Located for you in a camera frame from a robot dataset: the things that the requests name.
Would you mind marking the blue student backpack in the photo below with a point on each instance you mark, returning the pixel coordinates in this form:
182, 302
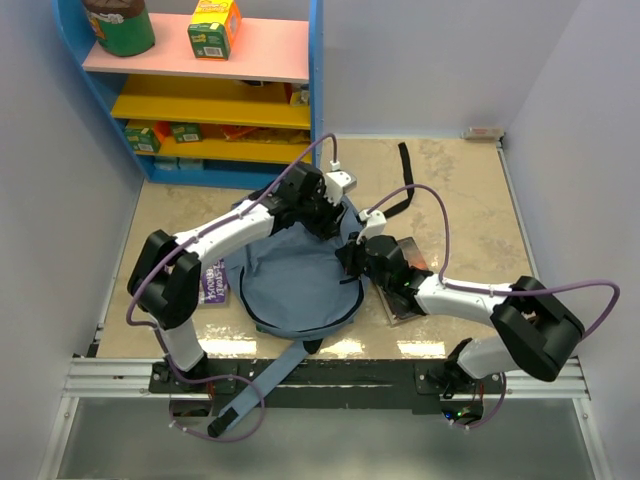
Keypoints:
292, 286

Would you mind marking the green brown canister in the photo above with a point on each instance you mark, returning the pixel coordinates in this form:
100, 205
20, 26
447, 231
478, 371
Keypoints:
122, 28

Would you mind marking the white wall label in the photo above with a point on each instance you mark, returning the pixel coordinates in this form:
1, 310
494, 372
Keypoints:
492, 134

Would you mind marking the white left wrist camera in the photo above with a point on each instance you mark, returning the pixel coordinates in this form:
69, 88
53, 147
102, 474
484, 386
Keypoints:
338, 184

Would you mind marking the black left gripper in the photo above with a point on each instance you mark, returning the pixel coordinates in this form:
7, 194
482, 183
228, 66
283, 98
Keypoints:
330, 226

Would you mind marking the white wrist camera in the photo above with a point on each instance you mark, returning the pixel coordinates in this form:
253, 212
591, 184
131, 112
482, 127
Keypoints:
373, 224
338, 184

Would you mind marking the small green box on shelf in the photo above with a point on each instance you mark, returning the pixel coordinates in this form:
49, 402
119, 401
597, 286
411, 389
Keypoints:
185, 132

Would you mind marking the Tale of Two Cities book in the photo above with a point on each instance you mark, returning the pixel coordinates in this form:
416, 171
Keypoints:
404, 308

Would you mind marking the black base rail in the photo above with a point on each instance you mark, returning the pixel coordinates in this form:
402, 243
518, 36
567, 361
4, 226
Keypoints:
334, 384

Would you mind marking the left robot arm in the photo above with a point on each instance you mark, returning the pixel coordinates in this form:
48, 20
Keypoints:
166, 278

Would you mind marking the yellow green carton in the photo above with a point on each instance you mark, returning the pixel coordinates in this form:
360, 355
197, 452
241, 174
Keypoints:
213, 29

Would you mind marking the purple storey treehouse book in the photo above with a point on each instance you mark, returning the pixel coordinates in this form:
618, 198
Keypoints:
214, 286

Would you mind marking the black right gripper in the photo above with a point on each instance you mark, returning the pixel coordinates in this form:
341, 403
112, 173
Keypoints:
348, 254

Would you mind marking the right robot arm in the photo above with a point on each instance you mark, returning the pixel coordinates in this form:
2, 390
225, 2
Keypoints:
536, 333

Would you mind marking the light blue tissue pack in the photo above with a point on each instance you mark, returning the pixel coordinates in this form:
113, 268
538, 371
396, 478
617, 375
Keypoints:
166, 163

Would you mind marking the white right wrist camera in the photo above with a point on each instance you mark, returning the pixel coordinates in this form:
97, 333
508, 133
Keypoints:
373, 224

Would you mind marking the blue shelf unit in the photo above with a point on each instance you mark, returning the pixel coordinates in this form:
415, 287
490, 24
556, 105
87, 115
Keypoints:
274, 78

